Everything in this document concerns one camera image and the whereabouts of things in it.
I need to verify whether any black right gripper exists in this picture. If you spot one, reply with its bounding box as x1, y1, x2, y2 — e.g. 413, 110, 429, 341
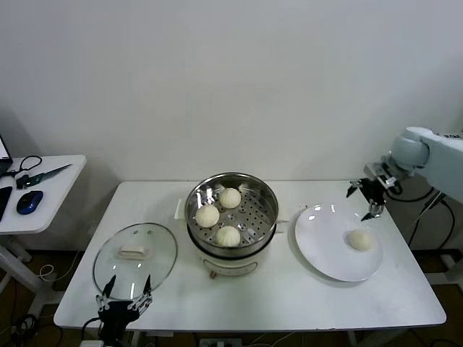
345, 176, 387, 222

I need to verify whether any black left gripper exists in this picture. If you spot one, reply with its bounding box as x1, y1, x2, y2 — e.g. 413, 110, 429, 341
95, 274, 153, 343

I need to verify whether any white steamed baozi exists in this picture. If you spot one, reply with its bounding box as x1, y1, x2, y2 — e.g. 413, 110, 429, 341
347, 228, 373, 252
216, 226, 242, 249
218, 187, 242, 210
195, 205, 221, 228

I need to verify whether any round glass pot lid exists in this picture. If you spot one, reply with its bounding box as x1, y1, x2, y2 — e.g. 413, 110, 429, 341
93, 222, 179, 301

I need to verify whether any stainless steel steamer basket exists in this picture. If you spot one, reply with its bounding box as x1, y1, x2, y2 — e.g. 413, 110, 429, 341
185, 172, 279, 256

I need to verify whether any round white plate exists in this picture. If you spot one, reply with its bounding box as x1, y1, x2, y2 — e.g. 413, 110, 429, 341
294, 204, 383, 283

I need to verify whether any white floor power strip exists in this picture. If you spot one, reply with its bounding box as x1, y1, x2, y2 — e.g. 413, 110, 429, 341
198, 338, 243, 347

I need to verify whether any cream electric cooker base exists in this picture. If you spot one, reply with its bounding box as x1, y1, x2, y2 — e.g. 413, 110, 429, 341
175, 197, 290, 280

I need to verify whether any blue computer mouse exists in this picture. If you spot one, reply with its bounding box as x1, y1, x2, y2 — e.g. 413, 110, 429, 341
16, 190, 44, 215

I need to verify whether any green bladed hand tool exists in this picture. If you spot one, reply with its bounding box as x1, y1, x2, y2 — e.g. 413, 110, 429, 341
16, 163, 73, 189

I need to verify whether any flat black device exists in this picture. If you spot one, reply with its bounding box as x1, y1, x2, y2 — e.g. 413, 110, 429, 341
0, 186, 14, 222

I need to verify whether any black laptop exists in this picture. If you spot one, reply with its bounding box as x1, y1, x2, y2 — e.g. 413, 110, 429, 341
0, 133, 14, 179

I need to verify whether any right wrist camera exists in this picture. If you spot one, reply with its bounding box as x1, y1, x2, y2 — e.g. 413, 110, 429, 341
364, 163, 397, 186

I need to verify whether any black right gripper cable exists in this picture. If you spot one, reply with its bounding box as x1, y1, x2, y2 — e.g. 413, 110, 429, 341
383, 180, 437, 203

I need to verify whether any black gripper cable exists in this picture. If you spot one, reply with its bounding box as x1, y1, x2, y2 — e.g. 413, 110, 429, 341
383, 180, 437, 203
81, 317, 102, 340

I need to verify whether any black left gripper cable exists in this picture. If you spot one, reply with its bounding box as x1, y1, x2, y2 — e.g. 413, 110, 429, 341
81, 317, 102, 340

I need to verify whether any cable with black adapter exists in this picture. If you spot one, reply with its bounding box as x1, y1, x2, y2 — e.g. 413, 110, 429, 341
407, 191, 456, 251

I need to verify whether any white coiled floor cable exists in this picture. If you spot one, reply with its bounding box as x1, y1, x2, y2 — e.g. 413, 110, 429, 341
38, 263, 59, 283

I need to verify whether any black floor cable bundle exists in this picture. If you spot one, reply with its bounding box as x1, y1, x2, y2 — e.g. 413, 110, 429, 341
10, 313, 41, 347

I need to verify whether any black looped cord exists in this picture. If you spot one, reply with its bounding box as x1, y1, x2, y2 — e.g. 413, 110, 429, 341
7, 155, 43, 179

